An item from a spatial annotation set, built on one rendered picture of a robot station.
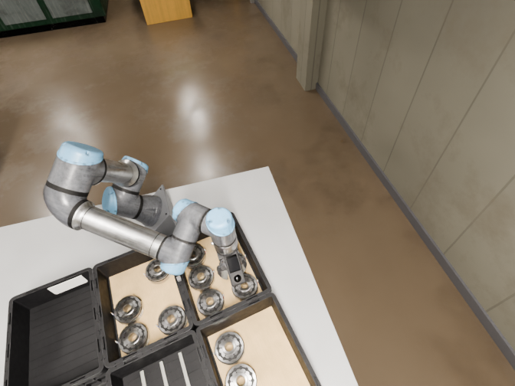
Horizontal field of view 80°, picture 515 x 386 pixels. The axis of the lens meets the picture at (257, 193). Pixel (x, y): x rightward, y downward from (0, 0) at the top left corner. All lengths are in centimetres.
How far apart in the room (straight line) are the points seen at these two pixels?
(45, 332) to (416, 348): 190
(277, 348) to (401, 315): 121
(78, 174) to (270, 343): 85
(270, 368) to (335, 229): 144
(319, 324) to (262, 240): 46
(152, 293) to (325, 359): 72
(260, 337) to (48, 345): 78
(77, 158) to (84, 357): 73
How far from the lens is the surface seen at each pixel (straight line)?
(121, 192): 143
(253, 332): 123
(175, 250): 93
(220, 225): 83
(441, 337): 231
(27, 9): 633
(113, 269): 143
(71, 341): 143
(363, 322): 218
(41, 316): 153
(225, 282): 130
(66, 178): 104
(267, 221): 158
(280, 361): 121
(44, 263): 184
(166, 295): 134
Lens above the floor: 202
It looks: 51 degrees down
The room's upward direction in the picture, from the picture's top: 4 degrees counter-clockwise
